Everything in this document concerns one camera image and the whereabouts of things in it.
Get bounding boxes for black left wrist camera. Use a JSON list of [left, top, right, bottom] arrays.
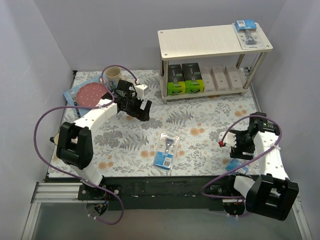
[[115, 79, 136, 98]]

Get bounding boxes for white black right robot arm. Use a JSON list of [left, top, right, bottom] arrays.
[[226, 131, 299, 221]]

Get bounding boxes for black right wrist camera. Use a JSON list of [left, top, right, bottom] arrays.
[[247, 112, 280, 137]]

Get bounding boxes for clear blue razor blister pack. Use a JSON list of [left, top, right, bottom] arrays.
[[151, 133, 180, 172]]

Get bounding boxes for cream enamel cup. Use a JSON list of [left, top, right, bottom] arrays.
[[49, 132, 60, 146]]

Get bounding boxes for beige ceramic mug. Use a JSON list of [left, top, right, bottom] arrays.
[[103, 66, 123, 90]]

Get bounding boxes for silver fork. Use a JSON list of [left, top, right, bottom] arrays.
[[69, 89, 81, 118]]

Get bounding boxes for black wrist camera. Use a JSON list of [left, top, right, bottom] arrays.
[[115, 79, 136, 98], [247, 112, 280, 137]]

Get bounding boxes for blue checked cloth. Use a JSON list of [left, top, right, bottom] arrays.
[[63, 75, 107, 107]]

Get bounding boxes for black green Gillette Labs box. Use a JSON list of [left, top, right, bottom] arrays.
[[167, 64, 186, 95]]

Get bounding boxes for white Harry's box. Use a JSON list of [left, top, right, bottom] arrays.
[[211, 66, 230, 92], [199, 67, 215, 93], [225, 65, 243, 91]]

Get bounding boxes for pink dotted plate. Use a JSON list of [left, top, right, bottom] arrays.
[[75, 82, 107, 107]]

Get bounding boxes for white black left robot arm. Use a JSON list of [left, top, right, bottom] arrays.
[[50, 96, 152, 200]]

